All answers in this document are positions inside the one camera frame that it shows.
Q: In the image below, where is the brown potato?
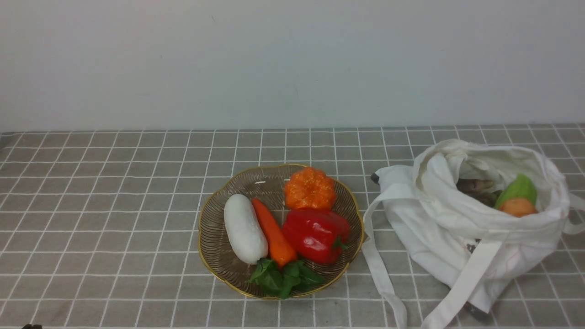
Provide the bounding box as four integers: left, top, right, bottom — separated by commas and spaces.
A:
497, 198, 538, 218

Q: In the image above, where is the brown mushroom in bag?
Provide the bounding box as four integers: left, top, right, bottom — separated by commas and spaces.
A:
456, 179, 502, 207

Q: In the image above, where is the white canvas tote bag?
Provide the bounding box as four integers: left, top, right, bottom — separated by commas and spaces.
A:
361, 139, 584, 329

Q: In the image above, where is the green vegetable in bag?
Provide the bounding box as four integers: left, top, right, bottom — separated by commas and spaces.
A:
493, 174, 538, 209

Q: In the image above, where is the orange pumpkin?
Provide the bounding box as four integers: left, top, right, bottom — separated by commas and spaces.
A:
284, 167, 336, 210

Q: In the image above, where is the red bell pepper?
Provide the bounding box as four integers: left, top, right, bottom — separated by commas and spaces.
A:
282, 208, 351, 265

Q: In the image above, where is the orange carrot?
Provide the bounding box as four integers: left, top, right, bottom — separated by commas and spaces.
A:
251, 198, 298, 268

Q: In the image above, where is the white radish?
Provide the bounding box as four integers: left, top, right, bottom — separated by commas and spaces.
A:
223, 194, 269, 265

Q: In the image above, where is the green leafy spinach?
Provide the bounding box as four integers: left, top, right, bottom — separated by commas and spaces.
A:
249, 258, 324, 299

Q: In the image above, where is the grey checked tablecloth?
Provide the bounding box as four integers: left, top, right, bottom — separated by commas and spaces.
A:
0, 123, 584, 329

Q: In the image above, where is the dark object at bottom edge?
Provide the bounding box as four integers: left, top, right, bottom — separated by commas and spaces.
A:
21, 324, 43, 329

